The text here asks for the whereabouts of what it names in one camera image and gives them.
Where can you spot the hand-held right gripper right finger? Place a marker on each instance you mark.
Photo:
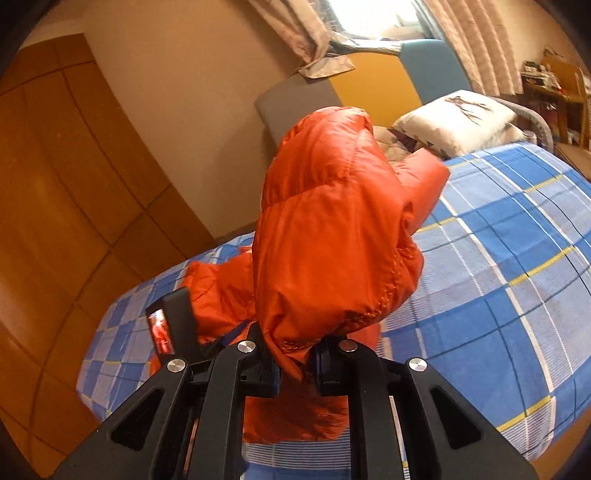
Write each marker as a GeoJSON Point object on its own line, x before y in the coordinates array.
{"type": "Point", "coordinates": [332, 369]}

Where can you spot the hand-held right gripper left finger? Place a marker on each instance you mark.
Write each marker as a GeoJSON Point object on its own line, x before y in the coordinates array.
{"type": "Point", "coordinates": [258, 364]}

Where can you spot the orange puffer jacket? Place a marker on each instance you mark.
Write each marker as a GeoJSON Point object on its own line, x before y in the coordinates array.
{"type": "Point", "coordinates": [323, 221]}

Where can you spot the wooden wardrobe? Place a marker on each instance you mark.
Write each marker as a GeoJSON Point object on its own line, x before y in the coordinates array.
{"type": "Point", "coordinates": [69, 207]}

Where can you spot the bed with blue plaid sheet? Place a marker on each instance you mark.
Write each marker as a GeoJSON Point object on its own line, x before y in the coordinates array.
{"type": "Point", "coordinates": [498, 277]}

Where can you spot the beige quilted blanket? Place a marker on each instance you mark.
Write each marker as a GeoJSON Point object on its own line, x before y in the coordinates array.
{"type": "Point", "coordinates": [392, 143]}

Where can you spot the white pillow with deer print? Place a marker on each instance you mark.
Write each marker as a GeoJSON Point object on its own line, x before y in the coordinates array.
{"type": "Point", "coordinates": [457, 120]}

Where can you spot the grey yellow blue headboard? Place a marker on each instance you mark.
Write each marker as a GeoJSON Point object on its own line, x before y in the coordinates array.
{"type": "Point", "coordinates": [369, 78]}

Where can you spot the beige patterned curtain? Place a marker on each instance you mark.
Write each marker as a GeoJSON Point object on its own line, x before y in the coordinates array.
{"type": "Point", "coordinates": [475, 41]}
{"type": "Point", "coordinates": [295, 32]}

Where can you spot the wooden desk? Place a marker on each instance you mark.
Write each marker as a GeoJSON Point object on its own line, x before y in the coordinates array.
{"type": "Point", "coordinates": [549, 97]}

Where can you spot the window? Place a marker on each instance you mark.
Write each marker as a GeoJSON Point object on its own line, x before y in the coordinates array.
{"type": "Point", "coordinates": [378, 18]}

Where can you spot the yellow wooden board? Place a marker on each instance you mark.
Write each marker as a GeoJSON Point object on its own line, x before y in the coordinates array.
{"type": "Point", "coordinates": [565, 76]}

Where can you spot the grey bed rail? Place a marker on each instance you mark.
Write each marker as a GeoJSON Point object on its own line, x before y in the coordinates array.
{"type": "Point", "coordinates": [535, 124]}

